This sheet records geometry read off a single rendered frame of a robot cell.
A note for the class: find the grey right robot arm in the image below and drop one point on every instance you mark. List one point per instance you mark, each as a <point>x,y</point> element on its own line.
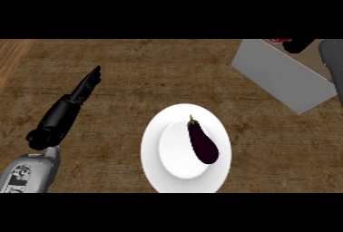
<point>334,66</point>

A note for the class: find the red can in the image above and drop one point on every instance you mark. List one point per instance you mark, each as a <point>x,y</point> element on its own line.
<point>279,40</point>

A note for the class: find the dark purple eggplant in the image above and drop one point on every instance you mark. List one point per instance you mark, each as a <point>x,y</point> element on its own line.
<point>202,145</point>

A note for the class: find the white plate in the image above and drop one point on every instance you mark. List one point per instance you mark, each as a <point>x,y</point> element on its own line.
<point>177,175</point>

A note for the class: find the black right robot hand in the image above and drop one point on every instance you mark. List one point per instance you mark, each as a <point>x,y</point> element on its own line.
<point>297,46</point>

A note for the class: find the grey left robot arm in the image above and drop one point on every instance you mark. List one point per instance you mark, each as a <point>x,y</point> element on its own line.
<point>31,172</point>

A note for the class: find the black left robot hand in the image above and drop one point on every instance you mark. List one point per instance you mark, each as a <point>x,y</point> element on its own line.
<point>59,116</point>

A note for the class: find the grey box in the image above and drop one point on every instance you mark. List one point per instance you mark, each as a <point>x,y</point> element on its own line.
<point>276,75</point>

